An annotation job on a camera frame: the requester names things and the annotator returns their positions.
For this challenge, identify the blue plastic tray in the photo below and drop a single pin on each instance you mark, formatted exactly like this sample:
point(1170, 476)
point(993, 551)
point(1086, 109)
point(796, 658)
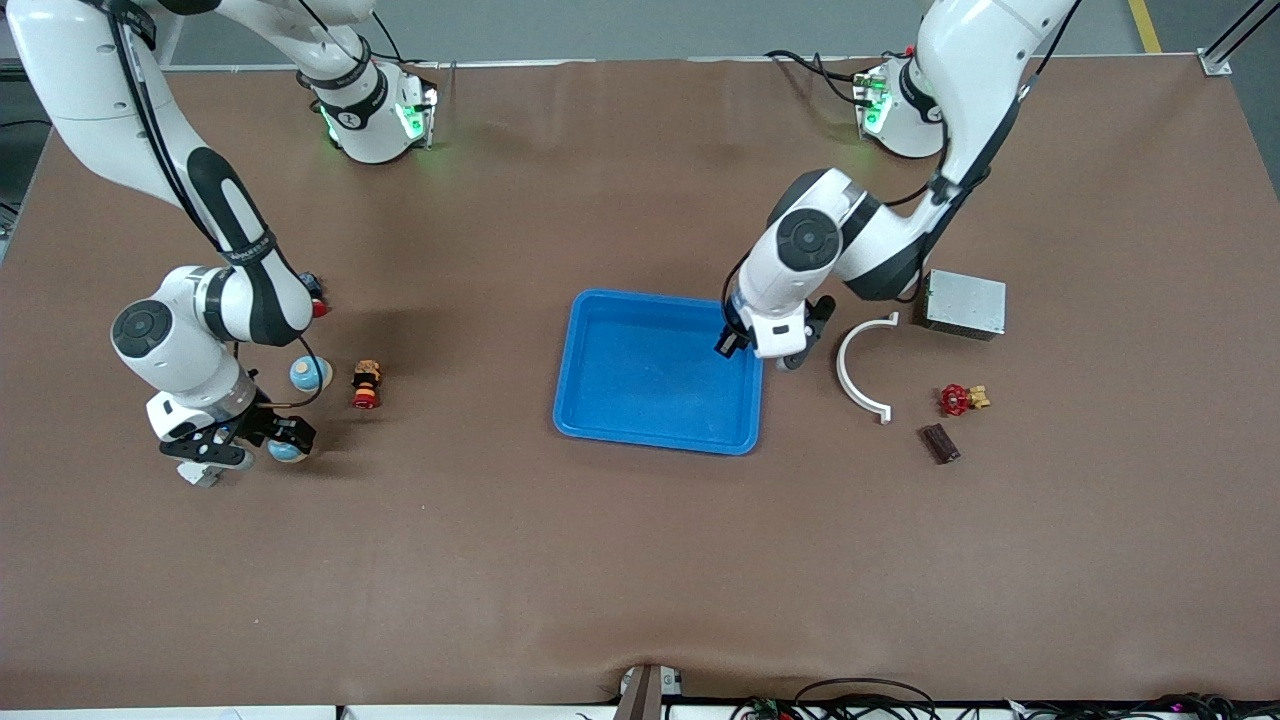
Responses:
point(640, 380)

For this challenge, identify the white circuit breaker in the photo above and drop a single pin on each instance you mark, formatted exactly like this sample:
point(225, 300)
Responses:
point(203, 476)

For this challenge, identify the white curved plastic clip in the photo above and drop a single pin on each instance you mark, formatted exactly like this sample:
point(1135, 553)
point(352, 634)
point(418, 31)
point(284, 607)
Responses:
point(841, 368)

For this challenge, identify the grey metal power supply box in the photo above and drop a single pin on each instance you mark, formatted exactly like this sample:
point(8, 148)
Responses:
point(970, 305)

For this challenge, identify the blue bell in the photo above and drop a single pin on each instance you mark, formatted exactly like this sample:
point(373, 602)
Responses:
point(288, 453)
point(305, 372)

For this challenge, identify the grey camera stand mount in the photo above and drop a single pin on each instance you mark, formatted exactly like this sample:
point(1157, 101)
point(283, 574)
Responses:
point(640, 695)

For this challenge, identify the red push button switch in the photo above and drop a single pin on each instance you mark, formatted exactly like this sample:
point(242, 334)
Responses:
point(320, 308)

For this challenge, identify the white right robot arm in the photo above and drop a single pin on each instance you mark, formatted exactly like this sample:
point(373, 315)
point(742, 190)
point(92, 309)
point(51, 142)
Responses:
point(100, 100)

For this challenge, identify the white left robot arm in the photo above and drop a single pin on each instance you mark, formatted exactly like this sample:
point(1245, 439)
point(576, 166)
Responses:
point(980, 60)

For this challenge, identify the dark brown rectangular chip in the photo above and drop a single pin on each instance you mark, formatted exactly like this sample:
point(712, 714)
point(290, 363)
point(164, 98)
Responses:
point(940, 443)

